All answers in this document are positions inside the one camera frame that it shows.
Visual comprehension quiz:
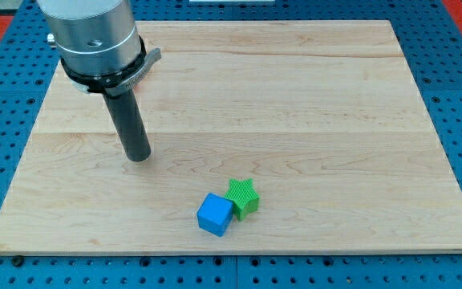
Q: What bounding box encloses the wooden board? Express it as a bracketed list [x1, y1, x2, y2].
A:
[0, 21, 462, 256]

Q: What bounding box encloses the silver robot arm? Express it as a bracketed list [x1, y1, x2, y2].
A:
[38, 0, 141, 76]

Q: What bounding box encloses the blue cube block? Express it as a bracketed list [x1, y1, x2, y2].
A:
[197, 193, 233, 237]

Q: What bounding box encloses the green star block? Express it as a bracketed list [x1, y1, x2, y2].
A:
[225, 178, 260, 222]

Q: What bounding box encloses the black clamp with grey lever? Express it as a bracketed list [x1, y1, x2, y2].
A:
[60, 38, 162, 97]

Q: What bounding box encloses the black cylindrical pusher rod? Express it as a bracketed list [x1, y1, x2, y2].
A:
[103, 90, 151, 162]

